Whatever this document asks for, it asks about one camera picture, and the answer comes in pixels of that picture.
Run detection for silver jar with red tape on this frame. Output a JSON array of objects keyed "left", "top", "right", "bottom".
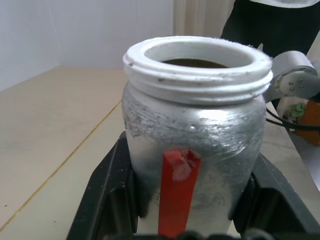
[{"left": 121, "top": 35, "right": 274, "bottom": 237}]

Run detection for brown contents of jar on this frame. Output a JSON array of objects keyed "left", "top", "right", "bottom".
[{"left": 161, "top": 58, "right": 232, "bottom": 70}]

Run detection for orange box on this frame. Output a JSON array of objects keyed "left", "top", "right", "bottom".
[{"left": 289, "top": 99, "right": 320, "bottom": 146}]

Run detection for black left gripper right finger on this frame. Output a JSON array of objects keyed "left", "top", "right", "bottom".
[{"left": 229, "top": 151, "right": 320, "bottom": 240}]

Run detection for large black rounded object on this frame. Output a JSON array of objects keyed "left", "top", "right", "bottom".
[{"left": 219, "top": 0, "right": 320, "bottom": 60}]

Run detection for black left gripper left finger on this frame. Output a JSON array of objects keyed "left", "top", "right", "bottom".
[{"left": 66, "top": 131, "right": 151, "bottom": 240}]

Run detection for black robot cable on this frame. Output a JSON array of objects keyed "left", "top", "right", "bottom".
[{"left": 264, "top": 106, "right": 320, "bottom": 131}]

